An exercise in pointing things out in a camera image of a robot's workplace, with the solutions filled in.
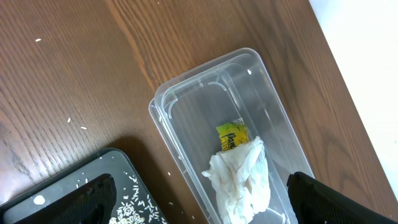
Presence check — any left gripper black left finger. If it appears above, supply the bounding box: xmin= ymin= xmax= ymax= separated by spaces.
xmin=16 ymin=174 xmax=117 ymax=224

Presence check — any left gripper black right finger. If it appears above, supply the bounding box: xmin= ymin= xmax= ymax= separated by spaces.
xmin=287 ymin=172 xmax=397 ymax=224

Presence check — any pile of white rice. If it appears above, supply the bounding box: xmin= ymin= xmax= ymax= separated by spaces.
xmin=108 ymin=171 xmax=168 ymax=224

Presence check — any yellow green snack wrapper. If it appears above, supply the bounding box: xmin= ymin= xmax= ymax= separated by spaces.
xmin=216 ymin=119 xmax=249 ymax=151

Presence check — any black waste tray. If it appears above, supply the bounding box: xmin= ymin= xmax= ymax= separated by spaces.
xmin=1 ymin=148 xmax=152 ymax=223

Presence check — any clear plastic bin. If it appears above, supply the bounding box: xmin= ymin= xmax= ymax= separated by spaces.
xmin=149 ymin=48 xmax=312 ymax=223

